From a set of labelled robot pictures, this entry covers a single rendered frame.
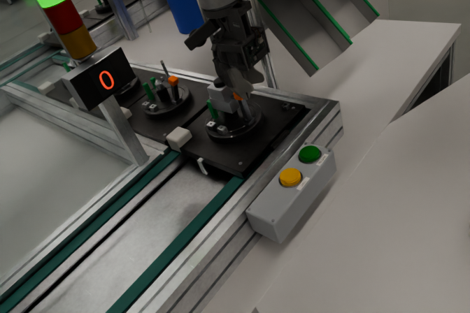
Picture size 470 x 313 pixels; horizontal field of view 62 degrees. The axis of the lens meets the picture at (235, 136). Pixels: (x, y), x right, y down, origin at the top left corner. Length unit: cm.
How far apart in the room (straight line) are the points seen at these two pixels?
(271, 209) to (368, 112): 44
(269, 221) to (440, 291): 29
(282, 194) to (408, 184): 27
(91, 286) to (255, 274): 32
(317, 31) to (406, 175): 42
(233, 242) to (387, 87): 62
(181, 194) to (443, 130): 60
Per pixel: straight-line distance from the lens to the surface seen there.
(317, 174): 78
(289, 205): 73
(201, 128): 97
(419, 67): 122
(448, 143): 97
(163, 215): 88
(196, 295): 75
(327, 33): 108
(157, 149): 98
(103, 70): 80
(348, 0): 119
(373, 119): 104
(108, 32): 205
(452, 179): 89
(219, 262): 75
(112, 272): 84
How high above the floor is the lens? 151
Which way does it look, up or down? 37 degrees down
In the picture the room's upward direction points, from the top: 20 degrees counter-clockwise
